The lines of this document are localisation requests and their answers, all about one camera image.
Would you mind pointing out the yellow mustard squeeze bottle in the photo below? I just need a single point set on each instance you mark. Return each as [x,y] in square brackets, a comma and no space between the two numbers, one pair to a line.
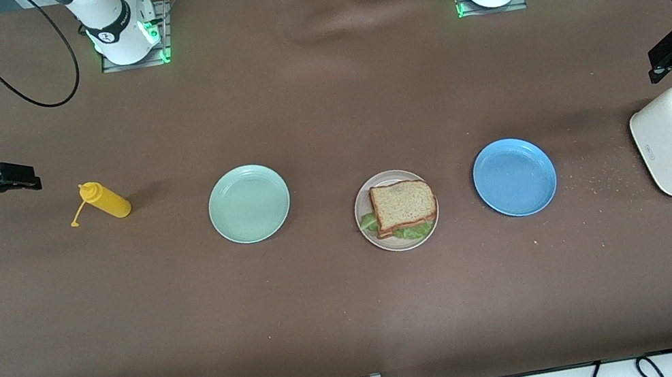
[110,202]

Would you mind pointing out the green lettuce leaf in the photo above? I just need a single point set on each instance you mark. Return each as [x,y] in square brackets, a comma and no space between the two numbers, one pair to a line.
[416,231]

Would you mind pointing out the blue plate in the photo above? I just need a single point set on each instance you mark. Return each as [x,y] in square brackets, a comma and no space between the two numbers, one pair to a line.
[514,177]

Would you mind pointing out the mint green plate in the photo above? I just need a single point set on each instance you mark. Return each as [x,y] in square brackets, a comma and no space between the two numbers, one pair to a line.
[249,204]

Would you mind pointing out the beige plate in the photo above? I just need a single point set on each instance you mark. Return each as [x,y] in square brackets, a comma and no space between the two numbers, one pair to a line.
[388,247]

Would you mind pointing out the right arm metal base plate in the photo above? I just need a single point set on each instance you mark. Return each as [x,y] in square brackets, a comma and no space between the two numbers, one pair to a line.
[165,18]

